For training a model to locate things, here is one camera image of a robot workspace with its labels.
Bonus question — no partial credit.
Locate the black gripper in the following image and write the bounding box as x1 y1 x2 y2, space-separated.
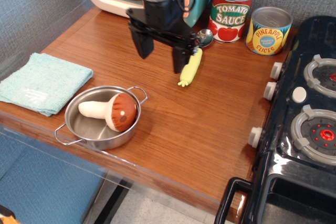
127 0 196 73

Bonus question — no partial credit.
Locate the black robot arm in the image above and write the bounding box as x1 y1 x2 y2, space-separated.
126 0 196 73

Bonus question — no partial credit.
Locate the small steel pot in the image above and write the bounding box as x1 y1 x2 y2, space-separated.
55 86 148 151

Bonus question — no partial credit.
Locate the plush brown mushroom toy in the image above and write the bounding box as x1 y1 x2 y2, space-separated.
78 93 137 132

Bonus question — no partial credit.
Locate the tomato sauce can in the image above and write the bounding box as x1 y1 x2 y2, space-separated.
208 0 253 42

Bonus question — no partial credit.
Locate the pineapple slices can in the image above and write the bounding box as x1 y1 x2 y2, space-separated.
246 6 293 56

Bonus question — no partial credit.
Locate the light teal folded cloth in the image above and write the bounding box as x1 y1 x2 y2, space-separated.
1 53 93 116

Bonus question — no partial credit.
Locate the black toy stove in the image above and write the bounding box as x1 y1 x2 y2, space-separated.
215 16 335 223

